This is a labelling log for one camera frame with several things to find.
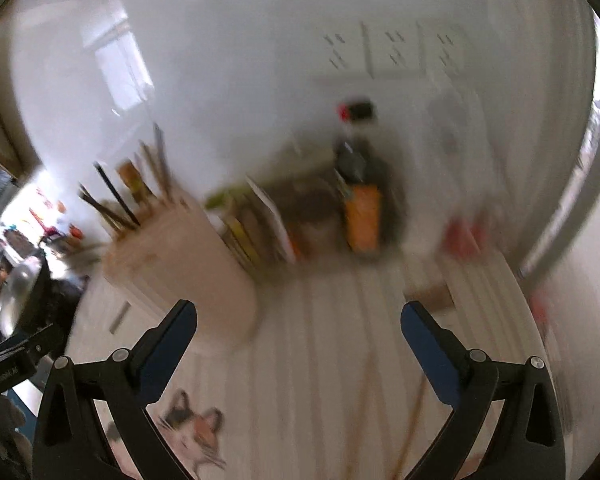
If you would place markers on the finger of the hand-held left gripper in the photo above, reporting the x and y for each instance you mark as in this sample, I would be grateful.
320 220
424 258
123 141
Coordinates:
42 341

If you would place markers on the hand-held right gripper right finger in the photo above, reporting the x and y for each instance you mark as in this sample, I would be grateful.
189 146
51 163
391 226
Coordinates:
430 355

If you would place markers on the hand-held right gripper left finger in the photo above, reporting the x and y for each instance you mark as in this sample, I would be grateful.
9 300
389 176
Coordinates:
172 350

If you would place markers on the beige plastic utensil holder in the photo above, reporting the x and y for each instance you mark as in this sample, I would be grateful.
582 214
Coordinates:
190 280

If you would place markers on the black chopstick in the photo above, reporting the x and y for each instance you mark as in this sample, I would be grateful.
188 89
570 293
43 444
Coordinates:
117 195
102 210

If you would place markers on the black stove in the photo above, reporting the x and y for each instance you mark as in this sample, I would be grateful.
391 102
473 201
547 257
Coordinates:
62 300

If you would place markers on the silver pot lid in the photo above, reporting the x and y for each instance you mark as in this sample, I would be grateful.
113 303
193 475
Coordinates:
20 290

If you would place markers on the striped table mat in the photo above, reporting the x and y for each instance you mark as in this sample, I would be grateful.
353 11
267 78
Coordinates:
320 360

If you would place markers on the red items in bag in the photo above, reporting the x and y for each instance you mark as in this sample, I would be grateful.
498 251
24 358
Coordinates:
465 235

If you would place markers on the yellow packet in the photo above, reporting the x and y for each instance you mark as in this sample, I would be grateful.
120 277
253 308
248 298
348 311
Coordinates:
242 237

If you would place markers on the dark bottle with orange label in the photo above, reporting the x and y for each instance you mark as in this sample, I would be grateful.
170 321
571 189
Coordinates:
362 210

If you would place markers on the green vegetable stalk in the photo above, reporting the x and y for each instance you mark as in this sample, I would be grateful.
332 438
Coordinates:
225 197

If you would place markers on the white packet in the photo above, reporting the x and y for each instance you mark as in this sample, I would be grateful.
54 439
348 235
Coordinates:
272 220

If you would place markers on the brown glass bottle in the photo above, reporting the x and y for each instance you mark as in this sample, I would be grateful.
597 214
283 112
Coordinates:
131 180

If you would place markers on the grey storage tray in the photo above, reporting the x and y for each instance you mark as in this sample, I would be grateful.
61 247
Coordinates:
315 195

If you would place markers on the clear plastic bag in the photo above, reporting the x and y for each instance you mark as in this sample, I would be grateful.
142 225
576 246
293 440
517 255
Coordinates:
470 160

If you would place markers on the red-capped dark bottle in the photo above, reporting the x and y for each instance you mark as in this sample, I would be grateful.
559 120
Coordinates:
355 111

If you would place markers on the grey window frame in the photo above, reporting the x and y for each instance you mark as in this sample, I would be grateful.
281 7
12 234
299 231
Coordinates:
570 185

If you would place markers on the wooden wall cabinet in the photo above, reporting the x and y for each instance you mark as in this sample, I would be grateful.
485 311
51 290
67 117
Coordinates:
2 120

